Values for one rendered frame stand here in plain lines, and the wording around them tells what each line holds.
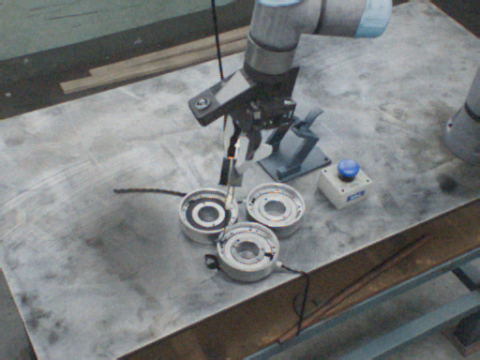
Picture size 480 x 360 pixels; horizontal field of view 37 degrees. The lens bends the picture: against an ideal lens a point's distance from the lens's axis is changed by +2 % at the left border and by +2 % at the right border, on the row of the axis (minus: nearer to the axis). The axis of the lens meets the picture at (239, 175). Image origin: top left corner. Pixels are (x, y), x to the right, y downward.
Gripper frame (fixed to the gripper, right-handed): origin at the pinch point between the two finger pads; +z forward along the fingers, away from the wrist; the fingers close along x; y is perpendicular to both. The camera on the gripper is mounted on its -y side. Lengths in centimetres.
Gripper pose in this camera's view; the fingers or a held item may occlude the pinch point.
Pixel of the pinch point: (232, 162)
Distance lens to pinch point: 119.3
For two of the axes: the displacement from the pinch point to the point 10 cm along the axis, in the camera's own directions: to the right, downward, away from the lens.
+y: 8.6, -2.1, 4.6
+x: -4.8, -6.6, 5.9
